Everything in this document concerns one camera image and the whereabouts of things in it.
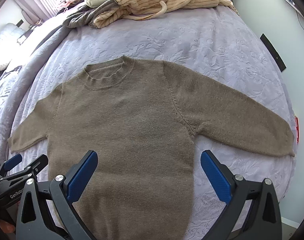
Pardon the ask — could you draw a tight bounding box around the brown knit sweater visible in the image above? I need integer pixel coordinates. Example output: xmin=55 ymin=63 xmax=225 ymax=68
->
xmin=8 ymin=56 xmax=294 ymax=239

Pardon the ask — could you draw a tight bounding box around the red tag on bed edge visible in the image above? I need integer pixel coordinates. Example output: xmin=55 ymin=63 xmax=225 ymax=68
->
xmin=295 ymin=115 xmax=300 ymax=144

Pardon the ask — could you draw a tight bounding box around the white pillow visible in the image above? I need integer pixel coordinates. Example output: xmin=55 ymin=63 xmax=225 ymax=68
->
xmin=0 ymin=23 xmax=25 ymax=71

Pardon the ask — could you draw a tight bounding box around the dark grey garment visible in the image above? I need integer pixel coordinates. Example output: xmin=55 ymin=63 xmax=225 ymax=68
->
xmin=62 ymin=0 xmax=120 ymax=28

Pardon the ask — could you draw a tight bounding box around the lavender embossed bedspread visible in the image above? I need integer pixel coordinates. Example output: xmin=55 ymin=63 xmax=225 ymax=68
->
xmin=0 ymin=6 xmax=297 ymax=239

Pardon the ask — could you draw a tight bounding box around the cream striped garment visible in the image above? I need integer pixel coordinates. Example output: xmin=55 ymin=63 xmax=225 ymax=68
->
xmin=93 ymin=0 xmax=237 ymax=29

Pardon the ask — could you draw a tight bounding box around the black wall bracket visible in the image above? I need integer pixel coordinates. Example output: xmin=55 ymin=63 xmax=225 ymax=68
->
xmin=260 ymin=34 xmax=286 ymax=72

